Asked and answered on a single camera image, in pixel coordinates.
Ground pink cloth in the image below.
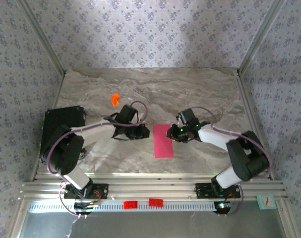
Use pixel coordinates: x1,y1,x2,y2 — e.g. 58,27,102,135
152,123,175,159

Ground grey metal sheet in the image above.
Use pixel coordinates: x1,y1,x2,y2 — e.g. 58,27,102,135
17,210,289,238

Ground black box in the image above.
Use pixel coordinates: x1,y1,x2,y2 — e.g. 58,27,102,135
40,106,88,163

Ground small teal clock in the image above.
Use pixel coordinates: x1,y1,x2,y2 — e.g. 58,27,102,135
256,194,276,211

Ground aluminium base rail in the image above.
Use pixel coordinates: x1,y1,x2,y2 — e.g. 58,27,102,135
20,172,289,201

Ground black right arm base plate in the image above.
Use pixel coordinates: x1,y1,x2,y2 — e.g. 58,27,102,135
195,182,241,199

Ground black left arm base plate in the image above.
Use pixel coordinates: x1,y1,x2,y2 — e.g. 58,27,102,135
63,183,109,200

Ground aluminium side rail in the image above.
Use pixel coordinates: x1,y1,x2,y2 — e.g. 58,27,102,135
236,69,275,180
30,71,66,183

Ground white slotted cable duct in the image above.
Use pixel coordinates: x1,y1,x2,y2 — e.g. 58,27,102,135
28,201,219,213

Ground aluminium frame post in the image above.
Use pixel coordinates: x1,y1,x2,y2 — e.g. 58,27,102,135
16,0,67,76
238,0,289,74

